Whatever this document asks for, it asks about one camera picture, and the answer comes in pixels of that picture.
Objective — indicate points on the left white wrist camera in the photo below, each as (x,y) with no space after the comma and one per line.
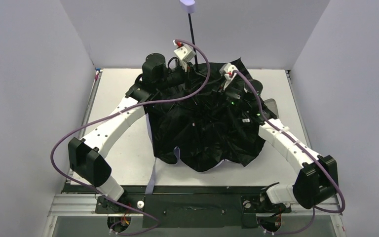
(184,53)

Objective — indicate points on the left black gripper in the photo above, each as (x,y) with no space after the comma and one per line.
(187,76)

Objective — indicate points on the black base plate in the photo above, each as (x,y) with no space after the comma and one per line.
(190,207)

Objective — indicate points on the lilac umbrella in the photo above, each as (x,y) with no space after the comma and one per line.
(201,126)

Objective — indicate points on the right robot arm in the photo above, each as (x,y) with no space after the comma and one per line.
(317,176)

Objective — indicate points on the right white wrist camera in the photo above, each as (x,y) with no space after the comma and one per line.
(227,71)

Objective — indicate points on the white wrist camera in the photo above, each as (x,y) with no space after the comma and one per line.
(227,71)
(184,53)

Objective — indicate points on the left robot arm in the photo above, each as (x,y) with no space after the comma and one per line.
(87,154)

